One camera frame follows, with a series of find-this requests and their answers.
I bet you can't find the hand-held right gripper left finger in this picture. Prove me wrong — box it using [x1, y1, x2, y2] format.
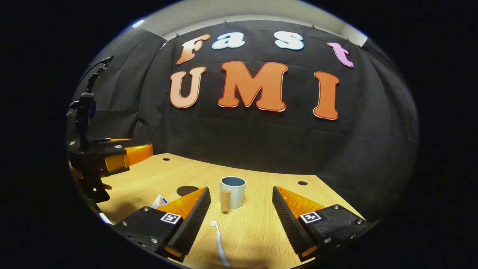
[114, 186, 212, 263]

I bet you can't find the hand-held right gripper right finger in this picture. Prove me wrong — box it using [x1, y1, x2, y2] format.
[272, 186, 371, 263]

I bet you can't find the dark brown round coaster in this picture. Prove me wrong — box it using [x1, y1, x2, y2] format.
[176, 185, 201, 197]

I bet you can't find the white toothbrush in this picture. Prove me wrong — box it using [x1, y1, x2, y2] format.
[211, 220, 233, 268]

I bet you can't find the pale blue cup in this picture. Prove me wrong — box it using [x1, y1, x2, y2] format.
[220, 176, 247, 213]

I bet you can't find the light wooden desktop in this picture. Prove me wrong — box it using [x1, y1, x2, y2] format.
[73, 152, 366, 269]

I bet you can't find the black backdrop cloth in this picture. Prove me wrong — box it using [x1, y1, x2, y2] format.
[66, 19, 419, 221]

